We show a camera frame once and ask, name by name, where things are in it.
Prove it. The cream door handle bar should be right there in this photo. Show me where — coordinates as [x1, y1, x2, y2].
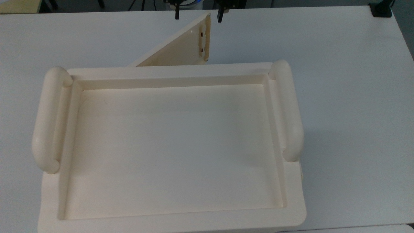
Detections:
[204, 14, 212, 62]

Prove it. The cream plastic cabinet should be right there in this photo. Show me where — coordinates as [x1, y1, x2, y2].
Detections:
[32, 59, 307, 233]

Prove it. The cream rounded cabinet side handle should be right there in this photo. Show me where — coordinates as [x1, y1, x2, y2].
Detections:
[32, 66, 73, 175]
[268, 59, 305, 162]

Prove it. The cream cabinet door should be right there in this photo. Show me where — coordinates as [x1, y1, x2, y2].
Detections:
[129, 13, 212, 67]

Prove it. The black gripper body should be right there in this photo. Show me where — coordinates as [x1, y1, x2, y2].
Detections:
[163, 0, 247, 10]

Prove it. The black table clamp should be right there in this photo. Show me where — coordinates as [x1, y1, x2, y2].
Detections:
[369, 0, 396, 18]

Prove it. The yellow wooden table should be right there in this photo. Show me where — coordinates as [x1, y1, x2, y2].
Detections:
[0, 0, 42, 14]

